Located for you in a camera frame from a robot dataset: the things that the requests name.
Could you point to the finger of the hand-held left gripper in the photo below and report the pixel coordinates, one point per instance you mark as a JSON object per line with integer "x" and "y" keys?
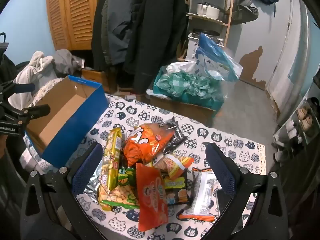
{"x": 23, "y": 87}
{"x": 35, "y": 111}

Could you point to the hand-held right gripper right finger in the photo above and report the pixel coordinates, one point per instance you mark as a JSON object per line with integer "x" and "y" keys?
{"x": 222, "y": 171}

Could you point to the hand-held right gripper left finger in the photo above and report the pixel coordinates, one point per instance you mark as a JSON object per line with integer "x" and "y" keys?
{"x": 85, "y": 170}

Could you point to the long yellow cracker packet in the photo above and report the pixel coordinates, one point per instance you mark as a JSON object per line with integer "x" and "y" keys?
{"x": 111, "y": 165}

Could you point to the white packet with orange edges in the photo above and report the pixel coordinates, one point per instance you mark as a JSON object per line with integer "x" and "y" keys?
{"x": 203, "y": 195}

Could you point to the green snack bag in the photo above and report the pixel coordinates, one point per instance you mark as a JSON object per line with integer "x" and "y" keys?
{"x": 125, "y": 190}

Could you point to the orange striped wafer packet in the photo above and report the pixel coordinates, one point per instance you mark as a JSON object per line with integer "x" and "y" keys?
{"x": 175, "y": 166}

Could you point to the blue cardboard box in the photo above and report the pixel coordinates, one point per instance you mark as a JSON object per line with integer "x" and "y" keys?
{"x": 82, "y": 120}

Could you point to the black burger-print snack packet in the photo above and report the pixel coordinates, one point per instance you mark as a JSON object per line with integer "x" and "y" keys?
{"x": 177, "y": 192}

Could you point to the large orange chip bag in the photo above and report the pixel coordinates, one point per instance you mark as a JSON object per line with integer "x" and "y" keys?
{"x": 147, "y": 142}

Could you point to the orange-red snack packet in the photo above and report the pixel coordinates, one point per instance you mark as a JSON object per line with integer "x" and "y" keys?
{"x": 151, "y": 200}

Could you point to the white fleece blanket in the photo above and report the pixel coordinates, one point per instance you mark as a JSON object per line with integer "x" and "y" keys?
{"x": 35, "y": 70}

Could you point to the black bag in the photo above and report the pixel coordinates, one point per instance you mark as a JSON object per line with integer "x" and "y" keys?
{"x": 5, "y": 65}

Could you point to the grey garment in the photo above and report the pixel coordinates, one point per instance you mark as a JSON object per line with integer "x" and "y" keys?
{"x": 66, "y": 60}

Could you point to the wooden crate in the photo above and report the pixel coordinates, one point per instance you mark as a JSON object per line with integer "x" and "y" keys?
{"x": 97, "y": 78}

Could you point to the teal-edged cardboard box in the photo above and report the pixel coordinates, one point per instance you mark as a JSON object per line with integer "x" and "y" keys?
{"x": 185, "y": 110}

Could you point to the white shoe rack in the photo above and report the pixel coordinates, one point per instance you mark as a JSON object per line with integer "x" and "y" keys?
{"x": 300, "y": 140}

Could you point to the cat-print tablecloth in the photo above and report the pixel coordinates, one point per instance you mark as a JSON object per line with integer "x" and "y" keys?
{"x": 150, "y": 112}

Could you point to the wooden louvered wardrobe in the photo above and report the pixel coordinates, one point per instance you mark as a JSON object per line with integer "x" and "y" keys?
{"x": 72, "y": 12}

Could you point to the dark olive coat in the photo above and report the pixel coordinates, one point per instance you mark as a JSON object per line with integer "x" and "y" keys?
{"x": 98, "y": 37}

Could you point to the group of shoes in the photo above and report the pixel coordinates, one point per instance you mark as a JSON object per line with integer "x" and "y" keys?
{"x": 303, "y": 120}

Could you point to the white plastic bag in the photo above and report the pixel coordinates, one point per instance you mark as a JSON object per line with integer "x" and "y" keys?
{"x": 180, "y": 67}

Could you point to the grey jacket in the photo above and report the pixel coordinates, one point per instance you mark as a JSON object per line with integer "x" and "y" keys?
{"x": 117, "y": 25}

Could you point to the blue plastic bag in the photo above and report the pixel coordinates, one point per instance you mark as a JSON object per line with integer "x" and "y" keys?
{"x": 215, "y": 57}

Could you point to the dark metal pot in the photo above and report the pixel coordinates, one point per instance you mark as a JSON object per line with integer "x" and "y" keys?
{"x": 207, "y": 33}

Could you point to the white door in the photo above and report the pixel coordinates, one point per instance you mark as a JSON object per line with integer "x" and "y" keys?
{"x": 282, "y": 42}

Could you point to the long black coat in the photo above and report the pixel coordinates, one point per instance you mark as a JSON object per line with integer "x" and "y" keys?
{"x": 157, "y": 30}

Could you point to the wooden shelf rack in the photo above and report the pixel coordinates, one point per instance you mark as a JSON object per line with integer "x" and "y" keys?
{"x": 228, "y": 10}

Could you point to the grey hanging bag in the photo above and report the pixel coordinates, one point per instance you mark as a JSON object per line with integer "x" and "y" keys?
{"x": 246, "y": 7}

